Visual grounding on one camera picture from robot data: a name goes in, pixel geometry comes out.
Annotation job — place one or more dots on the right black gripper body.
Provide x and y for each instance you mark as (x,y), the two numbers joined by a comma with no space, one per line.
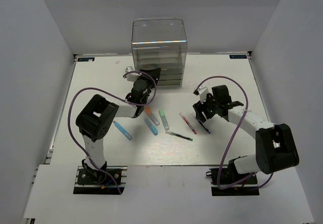
(209,107)

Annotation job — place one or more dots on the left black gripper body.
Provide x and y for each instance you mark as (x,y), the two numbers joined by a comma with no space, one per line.
(151,84)

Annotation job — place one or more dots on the blue gel pen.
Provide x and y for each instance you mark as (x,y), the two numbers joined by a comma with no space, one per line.
(201,123)

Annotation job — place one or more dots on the red gel pen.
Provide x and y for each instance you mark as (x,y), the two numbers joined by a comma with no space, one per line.
(187,122)

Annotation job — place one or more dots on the clear acrylic drawer organizer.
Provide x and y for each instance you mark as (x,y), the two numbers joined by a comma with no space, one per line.
(160,43)

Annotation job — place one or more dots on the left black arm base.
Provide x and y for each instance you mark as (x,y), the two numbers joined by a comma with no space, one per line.
(94,182)

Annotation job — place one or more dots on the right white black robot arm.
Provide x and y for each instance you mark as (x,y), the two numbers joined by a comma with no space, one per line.
(275,148)

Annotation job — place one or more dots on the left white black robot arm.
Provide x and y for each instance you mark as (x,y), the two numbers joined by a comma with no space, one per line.
(96,118)

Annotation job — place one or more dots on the green highlighter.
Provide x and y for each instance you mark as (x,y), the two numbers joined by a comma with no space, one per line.
(163,119)

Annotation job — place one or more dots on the orange highlighter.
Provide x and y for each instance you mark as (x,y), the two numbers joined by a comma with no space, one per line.
(151,115)

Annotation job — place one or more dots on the green gel pen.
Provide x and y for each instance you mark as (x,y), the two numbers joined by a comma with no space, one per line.
(178,135)

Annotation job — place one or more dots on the blue highlighter middle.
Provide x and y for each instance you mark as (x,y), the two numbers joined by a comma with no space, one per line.
(151,126)

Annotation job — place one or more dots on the light blue highlighter left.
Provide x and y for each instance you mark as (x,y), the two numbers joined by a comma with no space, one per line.
(122,130)

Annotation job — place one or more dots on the right blue table label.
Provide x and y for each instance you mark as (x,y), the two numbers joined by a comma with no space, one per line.
(237,56)

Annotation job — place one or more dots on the blue table label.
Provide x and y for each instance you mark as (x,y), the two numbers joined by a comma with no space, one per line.
(237,56)
(87,59)

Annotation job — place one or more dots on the left blue table label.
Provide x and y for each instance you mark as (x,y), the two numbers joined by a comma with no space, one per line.
(87,59)

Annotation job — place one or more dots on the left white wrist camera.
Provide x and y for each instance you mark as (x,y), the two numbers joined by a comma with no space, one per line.
(130,74)

